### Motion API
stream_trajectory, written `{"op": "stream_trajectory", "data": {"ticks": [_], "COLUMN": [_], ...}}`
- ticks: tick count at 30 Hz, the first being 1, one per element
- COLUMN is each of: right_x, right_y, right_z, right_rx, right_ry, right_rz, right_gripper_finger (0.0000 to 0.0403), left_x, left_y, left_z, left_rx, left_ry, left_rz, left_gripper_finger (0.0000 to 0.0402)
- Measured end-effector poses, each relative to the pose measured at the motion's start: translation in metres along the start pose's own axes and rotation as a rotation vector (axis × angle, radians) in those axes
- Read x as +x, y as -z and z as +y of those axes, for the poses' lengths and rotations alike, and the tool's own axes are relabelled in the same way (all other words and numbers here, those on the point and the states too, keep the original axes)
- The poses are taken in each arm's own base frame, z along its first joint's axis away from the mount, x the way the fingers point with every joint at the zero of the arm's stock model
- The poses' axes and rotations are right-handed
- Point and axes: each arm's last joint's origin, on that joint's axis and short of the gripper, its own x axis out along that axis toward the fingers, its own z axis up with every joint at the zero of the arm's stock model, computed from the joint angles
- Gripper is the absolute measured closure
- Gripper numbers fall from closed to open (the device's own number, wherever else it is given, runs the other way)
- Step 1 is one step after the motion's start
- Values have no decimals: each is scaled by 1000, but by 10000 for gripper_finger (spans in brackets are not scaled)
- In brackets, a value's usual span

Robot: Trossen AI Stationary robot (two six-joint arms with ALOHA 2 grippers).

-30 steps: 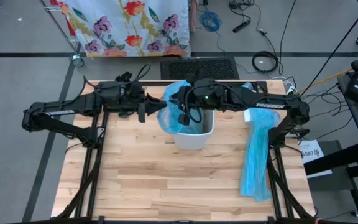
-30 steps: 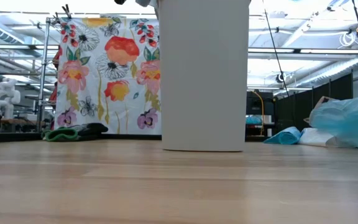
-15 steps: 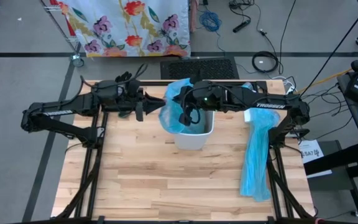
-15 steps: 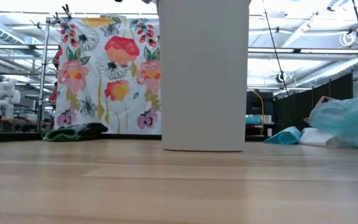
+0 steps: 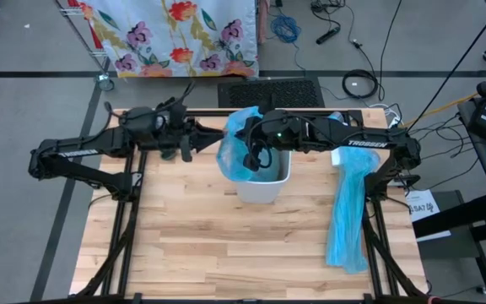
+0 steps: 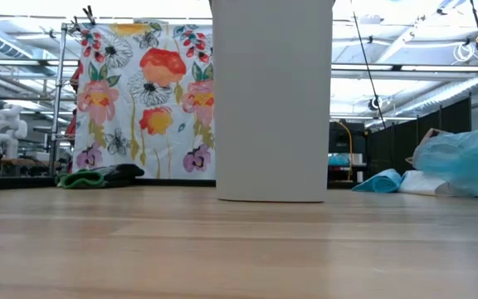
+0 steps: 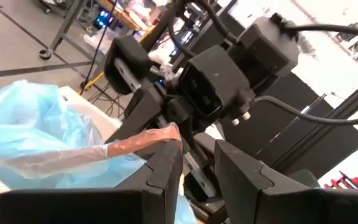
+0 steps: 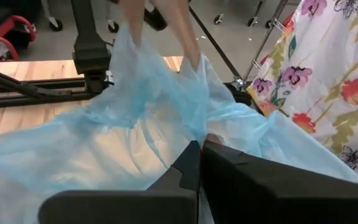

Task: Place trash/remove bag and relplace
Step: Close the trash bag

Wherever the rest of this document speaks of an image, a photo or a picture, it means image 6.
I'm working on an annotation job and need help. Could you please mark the white plastic trash bin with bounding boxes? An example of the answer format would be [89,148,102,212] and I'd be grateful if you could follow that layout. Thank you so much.
[212,0,335,203]

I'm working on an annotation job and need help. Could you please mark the blue trash bag roll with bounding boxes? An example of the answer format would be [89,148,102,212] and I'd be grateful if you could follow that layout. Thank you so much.
[351,168,402,194]

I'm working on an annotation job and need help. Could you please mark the white folded plastic bag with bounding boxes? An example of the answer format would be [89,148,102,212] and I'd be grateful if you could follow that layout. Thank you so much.
[397,169,456,198]

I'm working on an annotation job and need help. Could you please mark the crumpled translucent blue bag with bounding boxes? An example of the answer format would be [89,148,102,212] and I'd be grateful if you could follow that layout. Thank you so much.
[412,127,478,205]

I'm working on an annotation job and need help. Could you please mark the black cabinet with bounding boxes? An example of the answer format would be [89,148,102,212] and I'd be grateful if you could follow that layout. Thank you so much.
[330,120,367,184]

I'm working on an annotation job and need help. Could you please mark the floral print curtain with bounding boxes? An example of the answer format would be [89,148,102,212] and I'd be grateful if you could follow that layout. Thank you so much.
[72,22,217,180]

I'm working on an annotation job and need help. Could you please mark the black glove green cuff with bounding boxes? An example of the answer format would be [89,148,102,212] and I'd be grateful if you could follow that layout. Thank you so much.
[55,164,145,190]

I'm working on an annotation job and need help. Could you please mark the thin black pole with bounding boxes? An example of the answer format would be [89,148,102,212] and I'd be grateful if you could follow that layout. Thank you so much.
[353,12,387,130]

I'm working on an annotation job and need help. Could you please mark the brown cardboard piece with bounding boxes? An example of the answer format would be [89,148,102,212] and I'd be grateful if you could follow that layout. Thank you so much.
[404,127,447,166]

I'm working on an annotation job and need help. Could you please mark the black curtain clip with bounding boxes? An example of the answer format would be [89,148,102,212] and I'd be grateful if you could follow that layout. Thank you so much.
[82,6,97,27]

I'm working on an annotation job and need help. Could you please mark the white humanoid robot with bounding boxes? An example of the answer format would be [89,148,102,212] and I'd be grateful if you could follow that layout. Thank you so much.
[0,103,28,159]

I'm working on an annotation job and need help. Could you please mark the black aluminium rig frame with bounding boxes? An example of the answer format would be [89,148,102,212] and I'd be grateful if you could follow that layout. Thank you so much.
[0,176,364,192]

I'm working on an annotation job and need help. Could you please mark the yellow cable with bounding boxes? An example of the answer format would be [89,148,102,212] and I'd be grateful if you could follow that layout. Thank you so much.
[333,119,354,183]

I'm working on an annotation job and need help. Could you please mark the black partition wall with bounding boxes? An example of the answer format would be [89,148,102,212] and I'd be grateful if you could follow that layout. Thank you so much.
[365,97,472,179]

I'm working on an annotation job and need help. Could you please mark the white coiled cable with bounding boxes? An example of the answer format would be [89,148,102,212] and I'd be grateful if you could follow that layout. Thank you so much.
[453,41,477,64]

